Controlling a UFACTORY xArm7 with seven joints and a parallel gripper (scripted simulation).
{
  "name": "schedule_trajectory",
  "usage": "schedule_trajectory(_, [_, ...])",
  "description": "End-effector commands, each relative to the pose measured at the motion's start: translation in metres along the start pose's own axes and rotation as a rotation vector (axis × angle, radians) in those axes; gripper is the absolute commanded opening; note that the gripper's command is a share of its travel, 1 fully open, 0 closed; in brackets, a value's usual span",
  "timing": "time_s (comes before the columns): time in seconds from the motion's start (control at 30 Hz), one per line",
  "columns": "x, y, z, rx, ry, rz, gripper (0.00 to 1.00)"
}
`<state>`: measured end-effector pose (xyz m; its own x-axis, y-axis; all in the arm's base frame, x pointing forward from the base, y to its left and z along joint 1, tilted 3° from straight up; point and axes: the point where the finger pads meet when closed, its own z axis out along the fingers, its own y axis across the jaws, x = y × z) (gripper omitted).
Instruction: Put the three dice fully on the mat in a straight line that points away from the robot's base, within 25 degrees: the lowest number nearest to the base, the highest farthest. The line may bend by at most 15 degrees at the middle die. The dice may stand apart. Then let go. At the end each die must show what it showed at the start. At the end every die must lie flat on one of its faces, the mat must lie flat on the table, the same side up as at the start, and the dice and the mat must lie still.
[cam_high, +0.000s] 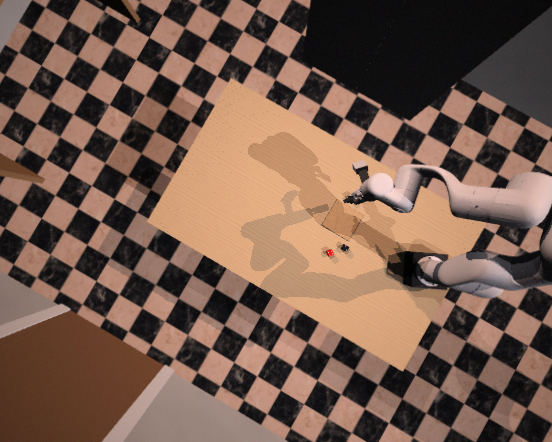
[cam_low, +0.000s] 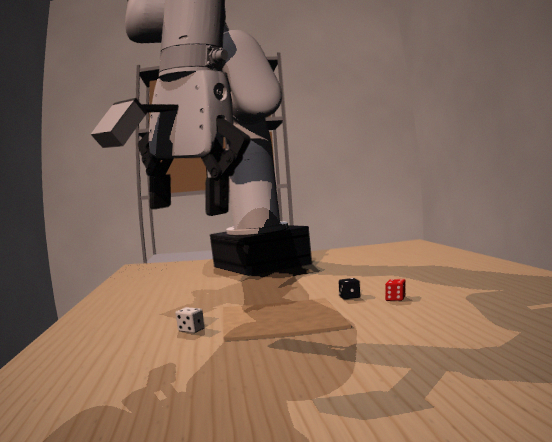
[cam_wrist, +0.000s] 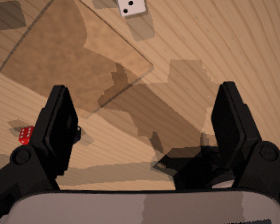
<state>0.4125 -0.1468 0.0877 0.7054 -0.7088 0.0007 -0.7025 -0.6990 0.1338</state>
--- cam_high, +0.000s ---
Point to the brown square mat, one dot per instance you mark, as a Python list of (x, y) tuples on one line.
[(342, 219)]

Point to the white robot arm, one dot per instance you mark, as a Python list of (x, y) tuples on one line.
[(522, 204)]

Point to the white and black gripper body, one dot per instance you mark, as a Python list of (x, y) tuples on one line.
[(357, 200)]

